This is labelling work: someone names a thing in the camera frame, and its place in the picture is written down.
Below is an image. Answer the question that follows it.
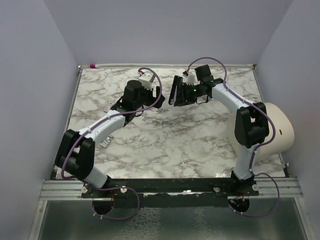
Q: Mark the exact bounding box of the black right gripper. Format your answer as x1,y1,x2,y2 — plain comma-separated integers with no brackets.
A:
173,82,203,107

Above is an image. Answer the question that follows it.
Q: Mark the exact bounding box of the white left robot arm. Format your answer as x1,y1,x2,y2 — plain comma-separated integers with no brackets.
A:
54,80,165,198

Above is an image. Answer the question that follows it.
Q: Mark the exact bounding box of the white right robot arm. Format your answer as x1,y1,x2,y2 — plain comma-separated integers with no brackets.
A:
169,76,270,196

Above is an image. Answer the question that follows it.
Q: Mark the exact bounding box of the red white staple box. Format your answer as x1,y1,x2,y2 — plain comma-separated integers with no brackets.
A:
103,102,114,113

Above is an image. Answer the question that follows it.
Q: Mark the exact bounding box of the open staple box tray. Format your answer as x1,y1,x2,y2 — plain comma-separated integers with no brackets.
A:
99,135,114,149

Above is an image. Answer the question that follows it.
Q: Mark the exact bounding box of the pink capped white tube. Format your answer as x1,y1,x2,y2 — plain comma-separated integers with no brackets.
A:
89,64,100,69

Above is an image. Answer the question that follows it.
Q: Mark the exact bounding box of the large white paper roll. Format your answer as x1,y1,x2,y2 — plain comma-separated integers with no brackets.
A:
226,101,296,162

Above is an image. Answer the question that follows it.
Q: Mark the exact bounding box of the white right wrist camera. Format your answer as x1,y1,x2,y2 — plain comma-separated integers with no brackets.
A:
183,71,196,85

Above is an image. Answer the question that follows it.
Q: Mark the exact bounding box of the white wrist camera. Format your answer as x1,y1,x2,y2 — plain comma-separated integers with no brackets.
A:
183,71,196,85
138,71,154,91

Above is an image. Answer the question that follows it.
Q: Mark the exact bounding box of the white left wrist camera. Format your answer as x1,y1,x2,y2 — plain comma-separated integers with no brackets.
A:
138,71,154,91

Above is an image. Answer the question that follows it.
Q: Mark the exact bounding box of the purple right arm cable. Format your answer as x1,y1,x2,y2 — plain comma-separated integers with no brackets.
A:
187,57,280,217

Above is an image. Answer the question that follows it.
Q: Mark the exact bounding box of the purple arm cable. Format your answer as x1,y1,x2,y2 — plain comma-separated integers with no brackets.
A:
187,57,280,217
59,67,163,221

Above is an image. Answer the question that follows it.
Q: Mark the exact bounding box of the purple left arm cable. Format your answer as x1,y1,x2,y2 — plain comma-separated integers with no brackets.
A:
59,67,163,221

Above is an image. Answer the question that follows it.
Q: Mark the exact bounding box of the aluminium frame rail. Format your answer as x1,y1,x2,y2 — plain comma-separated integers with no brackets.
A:
39,177,303,201

